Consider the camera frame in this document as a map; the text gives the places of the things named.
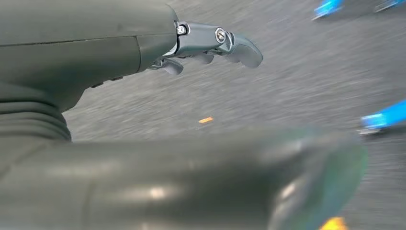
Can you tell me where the yellow floor tape square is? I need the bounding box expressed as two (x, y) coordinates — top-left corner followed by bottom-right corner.
(318, 217), (350, 230)

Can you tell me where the blue metal shelving rack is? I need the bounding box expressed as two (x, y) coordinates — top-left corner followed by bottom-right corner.
(358, 99), (406, 137)
(311, 0), (406, 21)

